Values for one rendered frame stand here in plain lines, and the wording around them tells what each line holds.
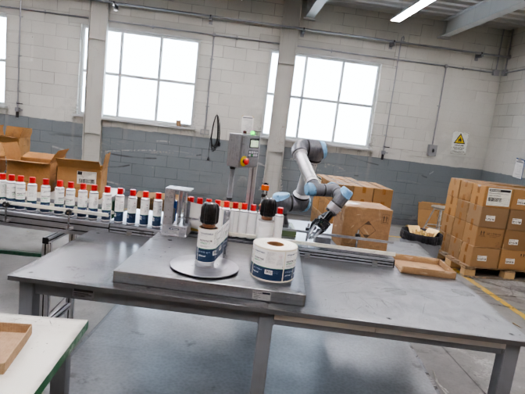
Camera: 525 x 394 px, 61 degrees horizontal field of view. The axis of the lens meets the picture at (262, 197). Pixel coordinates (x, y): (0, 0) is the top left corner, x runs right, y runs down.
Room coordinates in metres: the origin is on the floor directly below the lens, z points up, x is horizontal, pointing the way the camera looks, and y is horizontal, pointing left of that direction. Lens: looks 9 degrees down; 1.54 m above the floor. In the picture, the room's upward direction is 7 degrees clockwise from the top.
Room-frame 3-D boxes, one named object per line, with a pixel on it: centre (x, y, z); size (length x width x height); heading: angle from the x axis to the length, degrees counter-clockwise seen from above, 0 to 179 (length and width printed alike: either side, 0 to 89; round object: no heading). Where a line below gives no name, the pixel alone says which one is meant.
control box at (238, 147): (2.60, 0.14, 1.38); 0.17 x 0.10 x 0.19; 144
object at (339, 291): (2.41, -0.09, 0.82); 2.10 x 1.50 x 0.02; 89
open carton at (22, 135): (5.60, 3.26, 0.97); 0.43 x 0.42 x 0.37; 1
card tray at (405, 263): (2.49, -0.96, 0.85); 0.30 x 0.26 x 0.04; 89
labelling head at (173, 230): (2.43, 0.46, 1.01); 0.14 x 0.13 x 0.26; 89
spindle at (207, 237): (1.92, 0.22, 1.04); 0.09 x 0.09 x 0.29
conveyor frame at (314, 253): (2.51, 0.03, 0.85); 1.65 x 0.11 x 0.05; 89
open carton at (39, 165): (3.71, 1.93, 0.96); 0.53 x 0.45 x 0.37; 6
